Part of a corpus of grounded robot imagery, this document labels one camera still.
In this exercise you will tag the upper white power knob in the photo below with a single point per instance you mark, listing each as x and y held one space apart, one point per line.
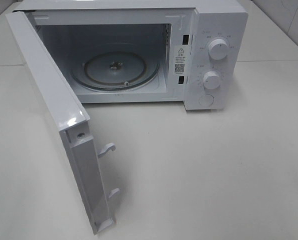
218 48

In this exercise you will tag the white microwave oven body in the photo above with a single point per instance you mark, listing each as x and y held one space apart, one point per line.
65 27

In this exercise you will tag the warning label with QR code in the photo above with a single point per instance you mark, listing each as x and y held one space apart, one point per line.
180 57

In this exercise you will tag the glass microwave turntable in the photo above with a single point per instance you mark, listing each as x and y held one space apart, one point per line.
114 67

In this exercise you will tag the round door release button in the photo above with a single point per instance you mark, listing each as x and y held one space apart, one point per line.
206 100

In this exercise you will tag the white timer knob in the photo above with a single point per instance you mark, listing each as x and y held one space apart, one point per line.
211 80

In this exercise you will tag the white microwave door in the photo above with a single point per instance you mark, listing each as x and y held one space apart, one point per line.
70 119

